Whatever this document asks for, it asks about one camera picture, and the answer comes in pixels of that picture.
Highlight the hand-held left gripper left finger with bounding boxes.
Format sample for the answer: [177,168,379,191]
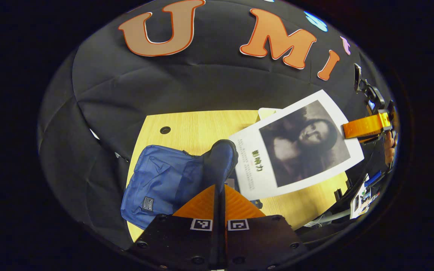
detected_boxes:
[127,184,221,269]

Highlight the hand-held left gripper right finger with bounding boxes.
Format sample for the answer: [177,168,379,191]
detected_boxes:
[219,184,309,269]

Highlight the blue schoolbag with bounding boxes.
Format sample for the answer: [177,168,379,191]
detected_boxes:
[121,139,263,230]

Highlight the white portrait cover book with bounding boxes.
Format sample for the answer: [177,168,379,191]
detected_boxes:
[229,90,365,201]

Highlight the white bookshelf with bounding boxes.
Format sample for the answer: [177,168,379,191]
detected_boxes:
[258,108,282,122]

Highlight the small blue object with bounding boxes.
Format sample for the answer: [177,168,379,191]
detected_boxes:
[365,171,384,187]

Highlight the white printed papers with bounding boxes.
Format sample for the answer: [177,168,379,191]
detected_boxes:
[350,184,382,219]

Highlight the black backdrop cloth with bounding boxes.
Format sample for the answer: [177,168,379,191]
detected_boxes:
[38,0,395,249]

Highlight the grey cable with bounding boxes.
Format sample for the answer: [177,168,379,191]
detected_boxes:
[303,209,353,227]

